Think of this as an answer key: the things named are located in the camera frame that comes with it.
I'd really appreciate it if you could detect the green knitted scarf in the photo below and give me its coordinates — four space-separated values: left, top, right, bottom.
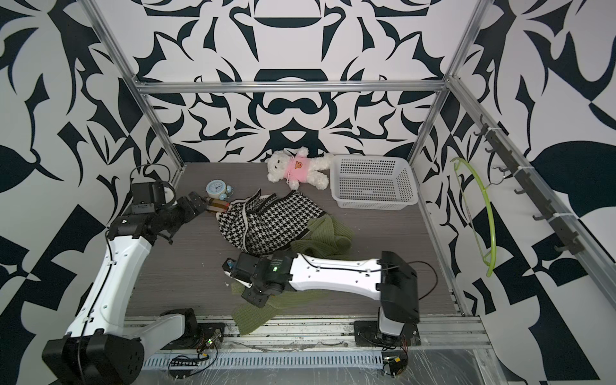
230 213 356 336

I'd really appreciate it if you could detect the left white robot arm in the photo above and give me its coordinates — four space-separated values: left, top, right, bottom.
42 192 229 384

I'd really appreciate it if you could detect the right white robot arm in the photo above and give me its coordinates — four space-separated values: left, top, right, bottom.
222 250 420 346

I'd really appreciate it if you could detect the white plastic basket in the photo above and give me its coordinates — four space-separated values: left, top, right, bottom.
330 155 419 211

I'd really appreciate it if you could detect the houndstooth black white garment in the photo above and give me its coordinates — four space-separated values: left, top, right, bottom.
216 190 325 256

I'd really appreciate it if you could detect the plaid beige pouch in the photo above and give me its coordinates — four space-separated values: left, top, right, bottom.
205 197 230 213

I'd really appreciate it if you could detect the small blue alarm clock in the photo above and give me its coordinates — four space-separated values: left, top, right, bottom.
206 179 234 201

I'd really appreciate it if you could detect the white teddy bear pink shirt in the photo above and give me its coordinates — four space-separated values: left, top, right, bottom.
266 147 335 190

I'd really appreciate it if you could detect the green plastic hanger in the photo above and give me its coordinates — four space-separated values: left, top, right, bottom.
451 157 497 278

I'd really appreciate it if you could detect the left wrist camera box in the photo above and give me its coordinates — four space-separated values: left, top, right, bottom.
130 181 168 214

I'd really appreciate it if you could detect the white slotted cable duct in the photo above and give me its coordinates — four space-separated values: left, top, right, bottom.
144 350 383 372

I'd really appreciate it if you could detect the aluminium frame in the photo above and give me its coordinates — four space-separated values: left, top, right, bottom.
76 0 616 333

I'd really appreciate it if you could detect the black wall hook rail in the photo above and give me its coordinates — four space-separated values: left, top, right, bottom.
478 115 586 255

